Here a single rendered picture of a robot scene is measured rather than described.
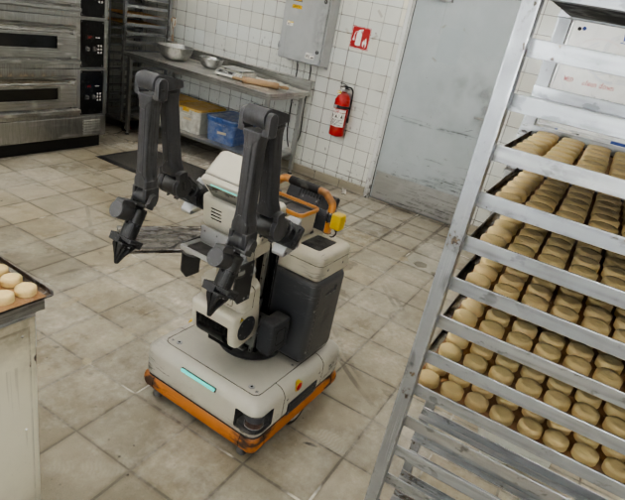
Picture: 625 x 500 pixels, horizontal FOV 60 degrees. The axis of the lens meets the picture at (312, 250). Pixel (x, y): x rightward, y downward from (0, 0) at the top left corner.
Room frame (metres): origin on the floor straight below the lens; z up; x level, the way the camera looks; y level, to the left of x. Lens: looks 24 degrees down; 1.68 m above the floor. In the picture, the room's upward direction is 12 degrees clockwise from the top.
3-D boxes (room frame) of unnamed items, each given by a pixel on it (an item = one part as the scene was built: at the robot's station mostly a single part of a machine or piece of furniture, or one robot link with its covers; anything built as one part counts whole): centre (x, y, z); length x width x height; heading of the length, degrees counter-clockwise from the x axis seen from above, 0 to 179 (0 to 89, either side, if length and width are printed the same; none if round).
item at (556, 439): (0.90, -0.57, 0.96); 0.05 x 0.05 x 0.02
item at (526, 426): (0.92, -0.53, 0.96); 0.05 x 0.05 x 0.02
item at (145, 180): (1.70, 0.60, 1.18); 0.11 x 0.06 x 0.43; 62
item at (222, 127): (5.60, 1.09, 0.36); 0.47 x 0.38 x 0.26; 156
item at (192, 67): (5.73, 1.36, 0.49); 1.90 x 0.72 x 0.98; 64
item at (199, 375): (2.01, 0.19, 0.16); 0.67 x 0.64 x 0.25; 152
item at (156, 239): (3.40, 1.04, 0.01); 0.60 x 0.40 x 0.03; 118
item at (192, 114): (5.80, 1.49, 0.36); 0.47 x 0.38 x 0.26; 154
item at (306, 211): (2.11, 0.14, 0.87); 0.23 x 0.15 x 0.11; 62
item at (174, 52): (5.95, 1.86, 0.95); 0.39 x 0.39 x 0.14
